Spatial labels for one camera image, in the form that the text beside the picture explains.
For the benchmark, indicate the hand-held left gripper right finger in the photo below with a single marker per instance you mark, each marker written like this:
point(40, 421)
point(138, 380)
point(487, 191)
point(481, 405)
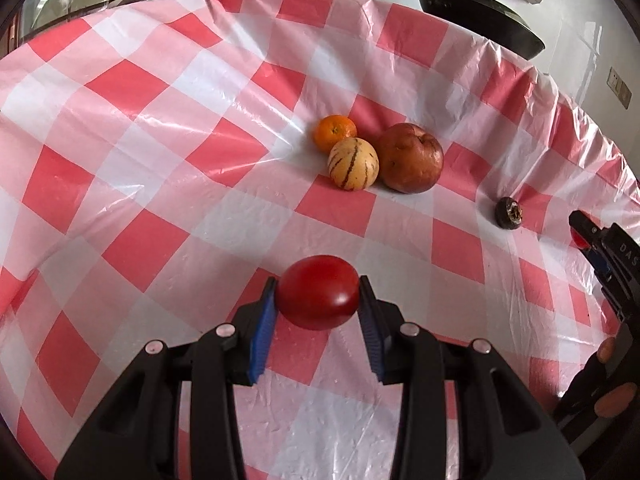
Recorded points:
point(372, 340)

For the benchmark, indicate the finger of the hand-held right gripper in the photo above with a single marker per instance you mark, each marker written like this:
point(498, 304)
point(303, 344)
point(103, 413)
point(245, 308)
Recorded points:
point(590, 230)
point(602, 267)

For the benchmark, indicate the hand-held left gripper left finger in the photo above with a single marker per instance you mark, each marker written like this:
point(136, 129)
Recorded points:
point(262, 332)

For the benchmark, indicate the small red tomato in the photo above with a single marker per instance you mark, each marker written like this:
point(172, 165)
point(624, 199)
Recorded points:
point(579, 240)

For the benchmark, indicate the large red tomato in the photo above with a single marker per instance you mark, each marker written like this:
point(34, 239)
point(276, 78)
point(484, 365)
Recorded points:
point(320, 292)

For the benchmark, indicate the person's right hand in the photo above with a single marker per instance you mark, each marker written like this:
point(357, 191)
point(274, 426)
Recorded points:
point(617, 401)

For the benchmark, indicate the dark mangosteen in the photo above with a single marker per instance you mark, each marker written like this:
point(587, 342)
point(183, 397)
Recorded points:
point(509, 211)

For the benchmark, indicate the striped yellow melon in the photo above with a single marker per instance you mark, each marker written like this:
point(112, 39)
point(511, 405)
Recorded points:
point(353, 164)

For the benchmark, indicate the red white checked tablecloth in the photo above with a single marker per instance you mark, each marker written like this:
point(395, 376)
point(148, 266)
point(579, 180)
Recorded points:
point(150, 185)

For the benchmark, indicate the brown red apple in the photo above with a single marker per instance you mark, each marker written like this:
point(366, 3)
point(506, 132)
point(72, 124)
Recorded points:
point(410, 157)

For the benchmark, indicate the black wok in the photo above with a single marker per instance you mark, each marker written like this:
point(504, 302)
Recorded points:
point(520, 35)

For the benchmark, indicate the small mandarin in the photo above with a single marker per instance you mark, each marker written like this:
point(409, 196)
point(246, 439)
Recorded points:
point(334, 134)

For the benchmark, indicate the black wok lid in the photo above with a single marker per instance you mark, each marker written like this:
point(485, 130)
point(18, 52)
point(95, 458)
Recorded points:
point(480, 2)

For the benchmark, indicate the beige wall switch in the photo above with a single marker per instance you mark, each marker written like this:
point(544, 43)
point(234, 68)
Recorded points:
point(619, 86)

